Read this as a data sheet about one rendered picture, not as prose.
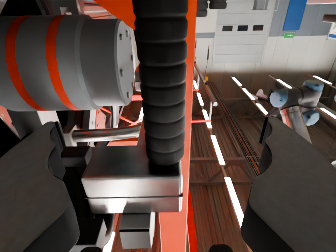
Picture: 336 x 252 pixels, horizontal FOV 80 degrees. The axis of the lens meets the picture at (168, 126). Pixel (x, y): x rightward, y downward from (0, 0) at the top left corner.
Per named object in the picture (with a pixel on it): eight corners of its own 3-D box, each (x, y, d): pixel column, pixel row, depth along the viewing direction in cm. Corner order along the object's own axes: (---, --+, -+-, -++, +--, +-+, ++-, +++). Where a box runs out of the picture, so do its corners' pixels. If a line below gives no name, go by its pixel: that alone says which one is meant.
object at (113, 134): (59, 132, 39) (73, 172, 45) (158, 130, 39) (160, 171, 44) (89, 97, 54) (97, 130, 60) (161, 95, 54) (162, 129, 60)
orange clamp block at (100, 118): (68, 129, 57) (81, 136, 66) (96, 129, 57) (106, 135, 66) (71, 106, 59) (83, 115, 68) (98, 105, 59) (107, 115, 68)
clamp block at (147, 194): (78, 179, 17) (91, 218, 20) (183, 176, 17) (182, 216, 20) (96, 144, 22) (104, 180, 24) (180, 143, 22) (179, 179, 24)
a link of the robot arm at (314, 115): (324, 109, 88) (317, 126, 92) (304, 99, 97) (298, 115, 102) (309, 111, 87) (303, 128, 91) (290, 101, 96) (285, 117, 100)
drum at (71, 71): (-83, 19, 22) (-20, 129, 29) (111, 14, 22) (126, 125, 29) (5, 15, 34) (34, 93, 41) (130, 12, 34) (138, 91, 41)
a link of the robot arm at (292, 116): (296, 207, 83) (263, 95, 92) (318, 201, 85) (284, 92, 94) (321, 212, 71) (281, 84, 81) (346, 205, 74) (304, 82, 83)
